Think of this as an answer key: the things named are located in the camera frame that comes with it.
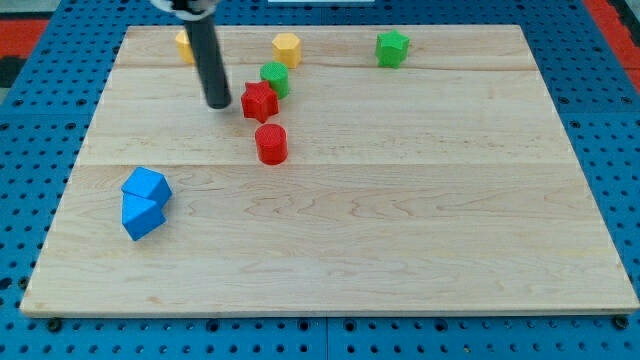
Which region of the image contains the white rod mount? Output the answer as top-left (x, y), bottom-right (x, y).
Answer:
top-left (150, 0), bottom-right (218, 21)

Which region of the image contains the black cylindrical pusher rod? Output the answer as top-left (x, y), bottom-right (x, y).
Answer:
top-left (184, 10), bottom-right (232, 109)

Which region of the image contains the blue cube block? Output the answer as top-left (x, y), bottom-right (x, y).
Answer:
top-left (121, 167), bottom-right (172, 207)

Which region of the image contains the yellow block behind rod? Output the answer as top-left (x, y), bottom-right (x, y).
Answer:
top-left (174, 30), bottom-right (195, 64)

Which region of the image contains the green cylinder block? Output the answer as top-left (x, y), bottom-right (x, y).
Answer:
top-left (259, 61), bottom-right (290, 99)

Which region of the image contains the yellow hexagon block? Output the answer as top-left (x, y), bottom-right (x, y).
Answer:
top-left (272, 33), bottom-right (302, 69)

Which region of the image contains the red star block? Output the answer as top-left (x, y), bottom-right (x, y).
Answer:
top-left (241, 81), bottom-right (279, 123)

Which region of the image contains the red cylinder block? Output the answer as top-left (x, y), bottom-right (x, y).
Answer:
top-left (254, 124), bottom-right (288, 165)

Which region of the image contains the green star block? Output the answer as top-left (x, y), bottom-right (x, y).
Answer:
top-left (375, 29), bottom-right (410, 69)

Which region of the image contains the blue triangular block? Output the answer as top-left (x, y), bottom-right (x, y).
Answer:
top-left (121, 193), bottom-right (166, 241)

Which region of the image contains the wooden board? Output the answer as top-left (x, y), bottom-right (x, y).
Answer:
top-left (21, 25), bottom-right (639, 318)

